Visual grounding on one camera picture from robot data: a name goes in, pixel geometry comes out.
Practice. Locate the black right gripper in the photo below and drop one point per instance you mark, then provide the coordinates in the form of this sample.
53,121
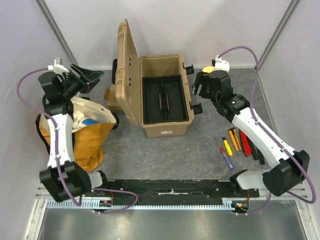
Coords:
203,85

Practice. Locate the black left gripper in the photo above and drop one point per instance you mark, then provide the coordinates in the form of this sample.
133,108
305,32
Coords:
93,79

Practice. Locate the black toolbox tray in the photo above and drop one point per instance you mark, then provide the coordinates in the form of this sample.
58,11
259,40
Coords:
163,99

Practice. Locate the tan plastic toolbox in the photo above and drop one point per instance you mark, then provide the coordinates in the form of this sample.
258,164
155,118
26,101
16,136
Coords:
128,71

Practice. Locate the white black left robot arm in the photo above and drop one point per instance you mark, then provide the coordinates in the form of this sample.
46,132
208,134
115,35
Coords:
64,179

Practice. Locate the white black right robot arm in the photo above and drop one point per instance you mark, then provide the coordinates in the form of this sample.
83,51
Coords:
287,166

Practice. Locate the brown cardboard box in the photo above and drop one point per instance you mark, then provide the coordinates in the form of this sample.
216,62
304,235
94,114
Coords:
110,98

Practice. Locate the yellow canvas tote bag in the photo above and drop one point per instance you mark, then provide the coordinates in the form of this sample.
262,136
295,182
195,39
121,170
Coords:
92,123

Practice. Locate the yellow utility knife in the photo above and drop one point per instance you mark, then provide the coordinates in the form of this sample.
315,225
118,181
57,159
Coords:
234,139

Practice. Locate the red utility knife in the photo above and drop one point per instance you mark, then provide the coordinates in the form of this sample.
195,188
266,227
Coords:
246,148

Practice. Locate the black rubber mallet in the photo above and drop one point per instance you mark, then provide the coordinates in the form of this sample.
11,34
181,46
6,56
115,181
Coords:
256,153

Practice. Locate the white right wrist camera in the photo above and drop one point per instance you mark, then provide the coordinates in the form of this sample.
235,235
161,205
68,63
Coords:
220,65

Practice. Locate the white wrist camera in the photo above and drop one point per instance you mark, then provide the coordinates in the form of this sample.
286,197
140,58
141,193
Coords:
58,67
220,65

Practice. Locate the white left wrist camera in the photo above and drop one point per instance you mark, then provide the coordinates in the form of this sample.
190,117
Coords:
58,67

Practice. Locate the yellow handle screwdriver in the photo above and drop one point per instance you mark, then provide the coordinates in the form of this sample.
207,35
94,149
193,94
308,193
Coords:
226,144

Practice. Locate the blue red handle screwdriver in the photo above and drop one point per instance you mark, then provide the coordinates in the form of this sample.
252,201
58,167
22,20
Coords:
224,156

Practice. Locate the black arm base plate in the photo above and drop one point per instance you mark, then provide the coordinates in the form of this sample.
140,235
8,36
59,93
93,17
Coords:
216,188

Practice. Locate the grey slotted cable duct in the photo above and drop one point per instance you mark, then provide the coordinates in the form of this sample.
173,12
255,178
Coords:
98,204

